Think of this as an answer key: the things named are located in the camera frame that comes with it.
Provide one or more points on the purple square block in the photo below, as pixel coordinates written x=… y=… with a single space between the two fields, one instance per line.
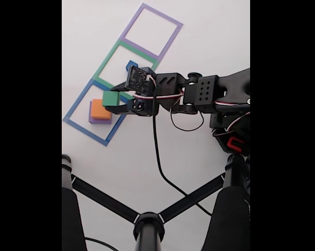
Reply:
x=100 y=121

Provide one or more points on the purple tape square frame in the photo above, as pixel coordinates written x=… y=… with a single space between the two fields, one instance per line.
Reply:
x=140 y=49

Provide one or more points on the orange square block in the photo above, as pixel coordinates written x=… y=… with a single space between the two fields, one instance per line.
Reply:
x=100 y=109

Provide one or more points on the red table clamp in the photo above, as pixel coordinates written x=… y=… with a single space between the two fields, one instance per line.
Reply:
x=235 y=144

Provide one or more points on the black camera tripod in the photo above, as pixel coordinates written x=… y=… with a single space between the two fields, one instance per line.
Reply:
x=148 y=230

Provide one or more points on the blue tape square frame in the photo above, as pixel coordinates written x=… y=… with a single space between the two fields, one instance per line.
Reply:
x=85 y=132

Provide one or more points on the small blue cube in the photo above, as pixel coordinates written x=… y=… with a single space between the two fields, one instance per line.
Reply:
x=130 y=64

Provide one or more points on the green cube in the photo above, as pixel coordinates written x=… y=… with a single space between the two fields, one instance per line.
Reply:
x=110 y=98

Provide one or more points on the green tape square frame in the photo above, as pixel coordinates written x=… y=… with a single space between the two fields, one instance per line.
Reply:
x=107 y=59

